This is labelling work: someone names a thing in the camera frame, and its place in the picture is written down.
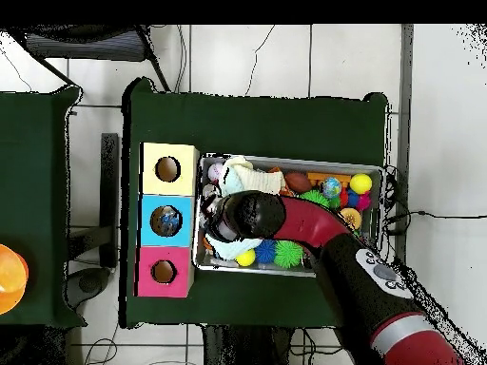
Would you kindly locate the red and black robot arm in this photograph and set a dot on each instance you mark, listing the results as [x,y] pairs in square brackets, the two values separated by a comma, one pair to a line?
[323,228]

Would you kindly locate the dark green side-table cloth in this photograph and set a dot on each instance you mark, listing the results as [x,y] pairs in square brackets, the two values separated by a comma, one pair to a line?
[34,190]

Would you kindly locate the cream waffle cloth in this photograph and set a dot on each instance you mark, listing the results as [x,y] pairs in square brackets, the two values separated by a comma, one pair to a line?
[258,180]

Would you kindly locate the dark green table cloth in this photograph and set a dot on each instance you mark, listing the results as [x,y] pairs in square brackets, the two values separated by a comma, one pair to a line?
[247,125]

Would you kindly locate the green spiky rubber ball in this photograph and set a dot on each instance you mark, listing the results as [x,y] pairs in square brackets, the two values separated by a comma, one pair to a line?
[288,254]
[314,197]

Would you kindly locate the blue spiky rubber ball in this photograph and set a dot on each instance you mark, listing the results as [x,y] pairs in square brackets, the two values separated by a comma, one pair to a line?
[265,251]

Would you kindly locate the shallow silver mesh bin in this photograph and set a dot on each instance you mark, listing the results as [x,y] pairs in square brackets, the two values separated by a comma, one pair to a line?
[323,164]

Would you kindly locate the mint waffle cloth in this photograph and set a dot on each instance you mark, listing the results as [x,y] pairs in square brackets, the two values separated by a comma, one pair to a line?
[232,247]

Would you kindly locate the black chair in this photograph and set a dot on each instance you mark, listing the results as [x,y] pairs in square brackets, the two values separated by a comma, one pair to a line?
[83,45]

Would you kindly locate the wooden box with three holes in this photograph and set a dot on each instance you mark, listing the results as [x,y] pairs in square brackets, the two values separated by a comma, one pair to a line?
[152,186]

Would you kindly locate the orange plastic bowl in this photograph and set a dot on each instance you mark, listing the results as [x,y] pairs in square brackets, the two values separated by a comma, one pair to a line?
[11,277]

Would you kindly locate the tan toy burger bun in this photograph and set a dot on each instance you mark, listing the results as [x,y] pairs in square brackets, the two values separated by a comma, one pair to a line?
[352,216]

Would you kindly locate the plain yellow ball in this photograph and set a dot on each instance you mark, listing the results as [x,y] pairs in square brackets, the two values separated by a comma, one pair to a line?
[360,183]

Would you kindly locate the black upright panel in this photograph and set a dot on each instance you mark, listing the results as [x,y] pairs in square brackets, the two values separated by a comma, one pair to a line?
[109,190]

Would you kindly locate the globe print ball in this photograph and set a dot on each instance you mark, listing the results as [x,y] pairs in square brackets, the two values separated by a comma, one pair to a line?
[331,187]

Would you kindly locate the brown toy football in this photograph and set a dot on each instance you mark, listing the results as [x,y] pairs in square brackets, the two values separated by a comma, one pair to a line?
[298,182]

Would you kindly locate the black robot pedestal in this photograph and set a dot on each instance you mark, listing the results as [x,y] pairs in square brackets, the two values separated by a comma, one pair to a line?
[247,346]

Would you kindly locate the yellow smiley ball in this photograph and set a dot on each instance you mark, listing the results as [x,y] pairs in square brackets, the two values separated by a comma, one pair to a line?
[246,257]

